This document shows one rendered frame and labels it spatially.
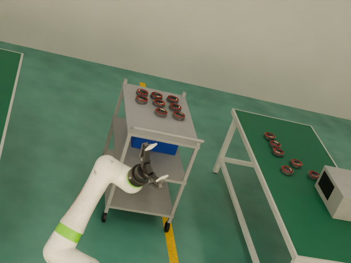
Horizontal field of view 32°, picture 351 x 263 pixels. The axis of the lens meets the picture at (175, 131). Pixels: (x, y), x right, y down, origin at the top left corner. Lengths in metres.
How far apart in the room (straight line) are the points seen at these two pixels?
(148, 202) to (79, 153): 1.07
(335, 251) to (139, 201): 1.71
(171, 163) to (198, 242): 0.74
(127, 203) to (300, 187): 1.48
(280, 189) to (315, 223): 0.43
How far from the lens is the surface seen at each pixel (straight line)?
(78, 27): 7.90
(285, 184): 5.20
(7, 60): 5.78
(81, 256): 2.69
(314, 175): 5.52
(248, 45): 8.26
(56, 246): 2.70
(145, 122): 4.98
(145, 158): 2.54
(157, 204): 5.34
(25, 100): 6.76
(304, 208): 5.01
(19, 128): 6.24
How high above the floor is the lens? 3.19
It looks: 27 degrees down
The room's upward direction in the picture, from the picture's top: 19 degrees clockwise
